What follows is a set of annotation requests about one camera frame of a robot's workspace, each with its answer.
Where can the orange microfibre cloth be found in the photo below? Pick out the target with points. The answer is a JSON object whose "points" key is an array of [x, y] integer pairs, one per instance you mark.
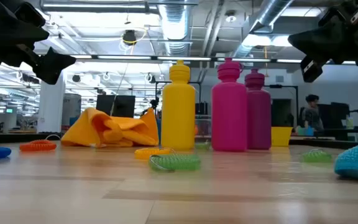
{"points": [[110, 130]]}

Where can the person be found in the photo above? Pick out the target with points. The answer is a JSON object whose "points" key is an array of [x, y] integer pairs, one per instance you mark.
{"points": [[312, 115]]}

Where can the pink plastic sports bottle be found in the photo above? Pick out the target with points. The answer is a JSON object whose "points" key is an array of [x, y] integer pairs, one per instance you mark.
{"points": [[228, 115]]}

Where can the small orange background bottle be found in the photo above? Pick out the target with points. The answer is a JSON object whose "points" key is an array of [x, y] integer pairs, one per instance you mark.
{"points": [[195, 129]]}

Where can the yellow plastic sports bottle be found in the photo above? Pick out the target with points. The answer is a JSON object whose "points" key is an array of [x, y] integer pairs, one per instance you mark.
{"points": [[178, 109]]}

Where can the clear plastic bin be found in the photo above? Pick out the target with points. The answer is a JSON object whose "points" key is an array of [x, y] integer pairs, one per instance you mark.
{"points": [[203, 124]]}

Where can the yellow plastic basket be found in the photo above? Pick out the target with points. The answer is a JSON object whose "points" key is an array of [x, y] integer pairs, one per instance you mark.
{"points": [[281, 136]]}

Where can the blue plastic bin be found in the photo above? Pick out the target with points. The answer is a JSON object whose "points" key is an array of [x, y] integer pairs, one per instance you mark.
{"points": [[159, 130]]}

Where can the black monitor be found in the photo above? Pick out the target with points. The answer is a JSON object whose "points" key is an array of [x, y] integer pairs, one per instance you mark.
{"points": [[120, 105]]}

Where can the round silver ceiling duct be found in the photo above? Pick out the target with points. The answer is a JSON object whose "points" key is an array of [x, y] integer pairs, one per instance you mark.
{"points": [[175, 25]]}

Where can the slanted silver ceiling duct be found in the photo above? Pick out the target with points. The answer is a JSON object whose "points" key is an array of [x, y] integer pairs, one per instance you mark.
{"points": [[269, 12]]}

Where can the red-orange coil wristband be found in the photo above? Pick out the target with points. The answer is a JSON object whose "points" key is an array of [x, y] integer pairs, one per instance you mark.
{"points": [[38, 145]]}

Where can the grey cylindrical canister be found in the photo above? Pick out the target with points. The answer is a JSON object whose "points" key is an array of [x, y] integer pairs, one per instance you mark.
{"points": [[71, 109]]}

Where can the long ceiling light strip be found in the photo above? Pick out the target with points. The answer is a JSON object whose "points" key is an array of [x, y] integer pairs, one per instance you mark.
{"points": [[129, 57]]}

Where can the yellow-orange coil wristband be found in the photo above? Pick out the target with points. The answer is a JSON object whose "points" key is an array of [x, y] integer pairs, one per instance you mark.
{"points": [[148, 153]]}

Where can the purple plastic sports bottle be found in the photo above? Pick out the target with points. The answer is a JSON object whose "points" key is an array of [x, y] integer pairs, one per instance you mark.
{"points": [[259, 118]]}

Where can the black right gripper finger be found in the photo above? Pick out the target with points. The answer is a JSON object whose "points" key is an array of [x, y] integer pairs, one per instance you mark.
{"points": [[311, 70], [319, 42]]}

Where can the black background workstation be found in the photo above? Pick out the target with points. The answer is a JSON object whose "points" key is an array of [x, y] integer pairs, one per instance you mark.
{"points": [[337, 115]]}

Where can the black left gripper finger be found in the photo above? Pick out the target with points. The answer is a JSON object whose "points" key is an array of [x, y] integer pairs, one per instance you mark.
{"points": [[5, 25], [53, 67]]}

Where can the black ceiling device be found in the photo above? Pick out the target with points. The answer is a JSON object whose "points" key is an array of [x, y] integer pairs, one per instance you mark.
{"points": [[129, 36]]}

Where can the white pillar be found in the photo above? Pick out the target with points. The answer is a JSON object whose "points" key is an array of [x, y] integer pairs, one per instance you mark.
{"points": [[51, 102]]}

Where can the green exit sign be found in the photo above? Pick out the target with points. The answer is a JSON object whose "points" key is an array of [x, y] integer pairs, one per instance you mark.
{"points": [[9, 110]]}

